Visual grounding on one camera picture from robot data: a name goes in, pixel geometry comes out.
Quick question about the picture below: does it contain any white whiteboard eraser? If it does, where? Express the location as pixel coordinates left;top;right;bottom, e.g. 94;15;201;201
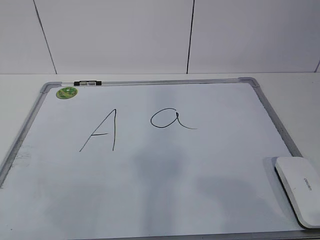
275;157;320;229

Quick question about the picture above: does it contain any black clear marker clip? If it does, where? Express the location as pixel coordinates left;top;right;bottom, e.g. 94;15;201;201
73;80;102;87

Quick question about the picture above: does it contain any white board with grey frame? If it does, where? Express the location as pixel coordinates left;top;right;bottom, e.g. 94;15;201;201
0;77;320;240

